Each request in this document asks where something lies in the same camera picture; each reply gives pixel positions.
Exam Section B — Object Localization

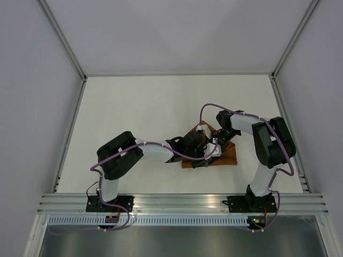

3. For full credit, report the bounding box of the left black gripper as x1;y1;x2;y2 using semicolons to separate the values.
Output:
184;143;212;169

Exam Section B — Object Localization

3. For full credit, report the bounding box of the orange-brown cloth napkin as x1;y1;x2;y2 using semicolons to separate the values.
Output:
182;120;237;169

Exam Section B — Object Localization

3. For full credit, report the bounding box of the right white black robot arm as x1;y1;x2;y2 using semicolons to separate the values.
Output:
216;110;296;213

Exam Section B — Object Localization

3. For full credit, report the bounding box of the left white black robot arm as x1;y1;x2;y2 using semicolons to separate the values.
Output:
91;131;221;212

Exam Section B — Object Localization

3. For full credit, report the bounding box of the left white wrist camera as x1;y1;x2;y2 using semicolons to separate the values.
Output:
203;138;222;160

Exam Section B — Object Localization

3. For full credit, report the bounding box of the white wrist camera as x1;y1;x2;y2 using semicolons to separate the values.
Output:
196;124;212;139
203;138;222;160

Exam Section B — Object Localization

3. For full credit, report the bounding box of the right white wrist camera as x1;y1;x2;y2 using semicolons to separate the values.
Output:
196;124;212;139

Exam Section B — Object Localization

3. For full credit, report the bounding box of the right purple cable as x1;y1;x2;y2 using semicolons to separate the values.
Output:
199;103;294;215

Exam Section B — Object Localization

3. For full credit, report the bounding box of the purple cable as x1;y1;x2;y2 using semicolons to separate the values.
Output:
199;103;294;215
90;139;218;231

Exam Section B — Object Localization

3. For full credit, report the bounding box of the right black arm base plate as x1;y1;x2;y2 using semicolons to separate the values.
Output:
222;195;277;214

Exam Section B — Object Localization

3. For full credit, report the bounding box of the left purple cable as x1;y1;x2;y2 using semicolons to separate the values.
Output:
90;139;218;231

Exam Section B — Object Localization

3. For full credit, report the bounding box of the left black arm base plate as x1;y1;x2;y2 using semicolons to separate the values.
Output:
86;195;134;213

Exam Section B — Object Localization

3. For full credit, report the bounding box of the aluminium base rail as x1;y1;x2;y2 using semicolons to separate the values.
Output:
36;193;329;215

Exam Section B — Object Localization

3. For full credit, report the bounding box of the right aluminium frame post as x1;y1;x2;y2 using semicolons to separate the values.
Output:
270;0;321;80

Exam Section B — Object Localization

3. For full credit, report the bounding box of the aluminium frame post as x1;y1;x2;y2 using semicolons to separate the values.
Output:
270;0;321;80
36;0;87;82

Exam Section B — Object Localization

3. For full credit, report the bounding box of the white slotted cable duct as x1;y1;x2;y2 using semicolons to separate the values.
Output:
48;215;249;226

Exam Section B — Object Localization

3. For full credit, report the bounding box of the left aluminium frame post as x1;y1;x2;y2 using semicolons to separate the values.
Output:
36;0;87;82

